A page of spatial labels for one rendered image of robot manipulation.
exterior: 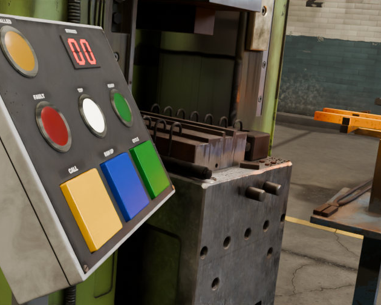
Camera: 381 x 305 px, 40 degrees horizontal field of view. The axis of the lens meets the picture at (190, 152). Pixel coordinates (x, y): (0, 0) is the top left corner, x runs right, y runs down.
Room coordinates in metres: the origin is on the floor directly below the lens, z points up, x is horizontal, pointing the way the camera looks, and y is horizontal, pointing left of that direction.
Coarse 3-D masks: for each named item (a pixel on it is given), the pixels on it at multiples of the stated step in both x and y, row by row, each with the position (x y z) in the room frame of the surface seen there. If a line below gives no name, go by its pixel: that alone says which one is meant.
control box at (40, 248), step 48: (0, 48) 0.52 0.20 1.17; (48, 48) 0.61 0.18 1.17; (96, 48) 0.75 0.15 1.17; (0, 96) 0.48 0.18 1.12; (48, 96) 0.56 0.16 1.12; (96, 96) 0.67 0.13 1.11; (0, 144) 0.47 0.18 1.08; (48, 144) 0.51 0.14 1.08; (96, 144) 0.61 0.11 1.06; (0, 192) 0.47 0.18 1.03; (48, 192) 0.47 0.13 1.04; (0, 240) 0.47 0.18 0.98; (48, 240) 0.46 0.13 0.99; (48, 288) 0.46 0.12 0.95
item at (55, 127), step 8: (48, 112) 0.54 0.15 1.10; (56, 112) 0.55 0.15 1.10; (48, 120) 0.53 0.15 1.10; (56, 120) 0.54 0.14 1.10; (48, 128) 0.52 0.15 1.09; (56, 128) 0.53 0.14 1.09; (64, 128) 0.55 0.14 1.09; (56, 136) 0.53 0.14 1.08; (64, 136) 0.54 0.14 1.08; (64, 144) 0.54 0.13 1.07
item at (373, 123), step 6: (318, 114) 1.41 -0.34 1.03; (324, 114) 1.41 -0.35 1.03; (330, 114) 1.40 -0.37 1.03; (336, 114) 1.40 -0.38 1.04; (342, 114) 1.41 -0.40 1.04; (324, 120) 1.40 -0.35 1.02; (330, 120) 1.40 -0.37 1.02; (336, 120) 1.39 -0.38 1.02; (354, 120) 1.37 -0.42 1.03; (360, 120) 1.36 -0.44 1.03; (366, 120) 1.36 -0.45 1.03; (372, 120) 1.35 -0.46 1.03; (378, 120) 1.34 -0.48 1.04; (366, 126) 1.35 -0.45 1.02; (372, 126) 1.35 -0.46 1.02; (378, 126) 1.34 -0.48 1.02
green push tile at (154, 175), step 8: (144, 144) 0.73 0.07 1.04; (136, 152) 0.69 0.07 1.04; (144, 152) 0.72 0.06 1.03; (152, 152) 0.75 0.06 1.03; (136, 160) 0.69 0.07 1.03; (144, 160) 0.70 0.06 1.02; (152, 160) 0.73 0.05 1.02; (144, 168) 0.69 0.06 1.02; (152, 168) 0.72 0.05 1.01; (160, 168) 0.75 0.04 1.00; (144, 176) 0.69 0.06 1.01; (152, 176) 0.70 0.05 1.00; (160, 176) 0.73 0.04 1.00; (152, 184) 0.69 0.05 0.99; (160, 184) 0.72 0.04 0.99; (168, 184) 0.75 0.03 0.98; (152, 192) 0.68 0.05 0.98; (160, 192) 0.70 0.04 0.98
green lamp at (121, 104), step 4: (116, 96) 0.73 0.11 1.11; (120, 96) 0.74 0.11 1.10; (116, 100) 0.72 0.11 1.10; (120, 100) 0.73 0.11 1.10; (124, 100) 0.75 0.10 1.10; (116, 104) 0.72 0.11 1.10; (120, 104) 0.73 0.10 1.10; (124, 104) 0.74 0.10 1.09; (120, 108) 0.72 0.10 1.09; (124, 108) 0.73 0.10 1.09; (128, 108) 0.75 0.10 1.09; (120, 112) 0.72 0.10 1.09; (124, 112) 0.73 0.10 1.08; (128, 112) 0.74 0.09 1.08; (124, 116) 0.72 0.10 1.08; (128, 116) 0.73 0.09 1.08; (128, 120) 0.73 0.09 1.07
